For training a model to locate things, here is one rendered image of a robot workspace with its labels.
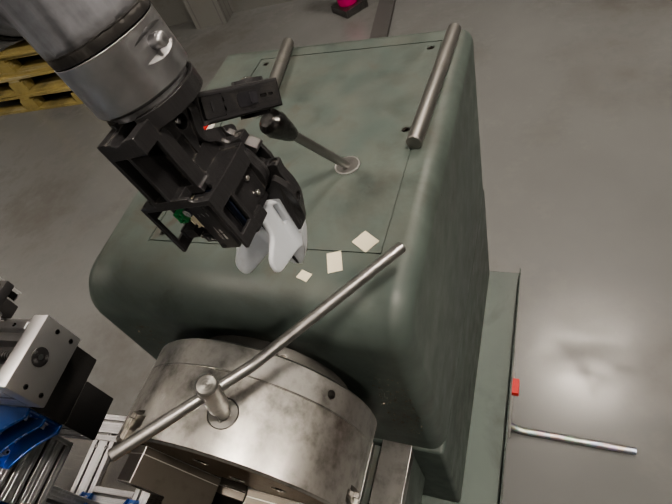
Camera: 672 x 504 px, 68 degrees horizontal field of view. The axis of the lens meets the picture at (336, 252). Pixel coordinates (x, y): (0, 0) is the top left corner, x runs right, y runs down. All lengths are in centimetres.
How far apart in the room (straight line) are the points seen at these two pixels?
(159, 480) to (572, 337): 157
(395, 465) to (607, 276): 141
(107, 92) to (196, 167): 8
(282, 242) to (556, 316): 163
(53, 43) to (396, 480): 74
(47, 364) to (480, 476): 88
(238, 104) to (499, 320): 104
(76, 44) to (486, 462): 108
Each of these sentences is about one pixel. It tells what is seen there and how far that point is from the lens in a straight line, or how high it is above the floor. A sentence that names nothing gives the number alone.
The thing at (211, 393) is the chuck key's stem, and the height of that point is 131.
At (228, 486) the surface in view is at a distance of 74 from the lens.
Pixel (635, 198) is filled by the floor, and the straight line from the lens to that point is 238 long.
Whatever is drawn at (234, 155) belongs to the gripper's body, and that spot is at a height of 149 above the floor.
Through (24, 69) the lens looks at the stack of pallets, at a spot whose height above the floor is 33.
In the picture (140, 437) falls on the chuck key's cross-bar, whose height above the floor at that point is 131.
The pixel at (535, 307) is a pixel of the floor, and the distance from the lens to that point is 200.
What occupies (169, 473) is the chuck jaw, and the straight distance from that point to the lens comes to 65.
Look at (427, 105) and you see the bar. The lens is 73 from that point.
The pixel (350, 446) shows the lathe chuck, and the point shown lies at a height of 112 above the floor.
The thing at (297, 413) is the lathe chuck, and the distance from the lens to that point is 57.
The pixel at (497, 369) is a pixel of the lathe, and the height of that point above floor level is 54.
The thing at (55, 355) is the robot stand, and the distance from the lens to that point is 103.
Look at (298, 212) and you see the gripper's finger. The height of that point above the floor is 140.
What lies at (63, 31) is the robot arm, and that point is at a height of 161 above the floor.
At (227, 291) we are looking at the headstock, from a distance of 63.
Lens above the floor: 170
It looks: 48 degrees down
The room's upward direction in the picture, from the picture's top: 24 degrees counter-clockwise
